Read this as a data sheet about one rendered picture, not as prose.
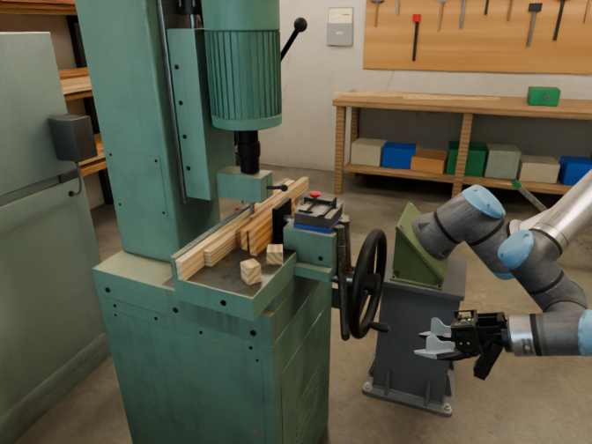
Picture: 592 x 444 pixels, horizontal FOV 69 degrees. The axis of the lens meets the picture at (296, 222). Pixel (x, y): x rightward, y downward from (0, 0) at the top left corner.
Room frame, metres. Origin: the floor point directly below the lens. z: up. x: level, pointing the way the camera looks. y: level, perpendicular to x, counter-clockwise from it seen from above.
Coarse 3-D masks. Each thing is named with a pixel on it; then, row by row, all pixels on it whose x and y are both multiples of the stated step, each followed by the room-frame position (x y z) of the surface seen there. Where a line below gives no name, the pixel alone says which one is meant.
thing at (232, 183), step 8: (224, 168) 1.14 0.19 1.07; (232, 168) 1.14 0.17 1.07; (216, 176) 1.11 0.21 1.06; (224, 176) 1.10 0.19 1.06; (232, 176) 1.09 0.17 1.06; (240, 176) 1.08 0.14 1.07; (248, 176) 1.07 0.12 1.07; (256, 176) 1.07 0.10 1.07; (264, 176) 1.08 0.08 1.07; (224, 184) 1.10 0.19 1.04; (232, 184) 1.09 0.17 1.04; (240, 184) 1.08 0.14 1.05; (248, 184) 1.07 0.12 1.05; (256, 184) 1.06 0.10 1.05; (264, 184) 1.07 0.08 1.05; (272, 184) 1.11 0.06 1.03; (224, 192) 1.10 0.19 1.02; (232, 192) 1.09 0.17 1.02; (240, 192) 1.08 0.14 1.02; (248, 192) 1.07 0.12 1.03; (256, 192) 1.06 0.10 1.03; (264, 192) 1.07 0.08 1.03; (272, 192) 1.11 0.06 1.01; (248, 200) 1.07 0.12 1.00; (256, 200) 1.06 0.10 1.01; (264, 200) 1.07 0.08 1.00
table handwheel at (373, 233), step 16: (368, 240) 0.93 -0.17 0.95; (384, 240) 1.04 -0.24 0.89; (368, 256) 0.89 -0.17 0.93; (384, 256) 1.07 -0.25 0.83; (336, 272) 0.99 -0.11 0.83; (368, 272) 0.96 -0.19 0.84; (384, 272) 1.07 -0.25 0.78; (352, 288) 0.85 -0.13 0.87; (368, 288) 0.94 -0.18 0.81; (352, 304) 0.84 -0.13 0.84; (368, 304) 1.02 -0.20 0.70; (352, 320) 0.83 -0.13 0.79; (368, 320) 0.97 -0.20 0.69; (352, 336) 0.86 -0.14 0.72
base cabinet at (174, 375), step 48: (144, 336) 1.00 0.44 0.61; (192, 336) 0.93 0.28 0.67; (288, 336) 0.92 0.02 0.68; (144, 384) 1.02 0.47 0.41; (192, 384) 0.94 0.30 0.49; (240, 384) 0.87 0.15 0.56; (288, 384) 0.91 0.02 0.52; (144, 432) 1.04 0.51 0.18; (192, 432) 0.95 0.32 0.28; (240, 432) 0.88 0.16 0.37; (288, 432) 0.91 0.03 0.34
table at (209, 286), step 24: (216, 264) 0.91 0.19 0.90; (264, 264) 0.91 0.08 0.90; (288, 264) 0.93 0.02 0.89; (312, 264) 0.96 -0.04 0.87; (336, 264) 0.97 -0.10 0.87; (192, 288) 0.83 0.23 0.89; (216, 288) 0.81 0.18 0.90; (240, 288) 0.81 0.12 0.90; (264, 288) 0.82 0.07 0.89; (240, 312) 0.78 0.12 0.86
